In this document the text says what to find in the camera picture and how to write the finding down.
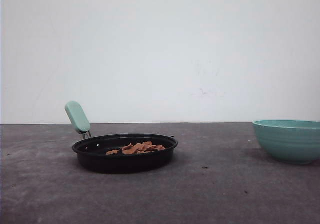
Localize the pile of brown beef pieces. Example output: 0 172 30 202
105 141 166 155

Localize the black frying pan green handle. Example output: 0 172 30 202
64 101 178 173

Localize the mint green ceramic bowl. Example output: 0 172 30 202
252 120 320 164

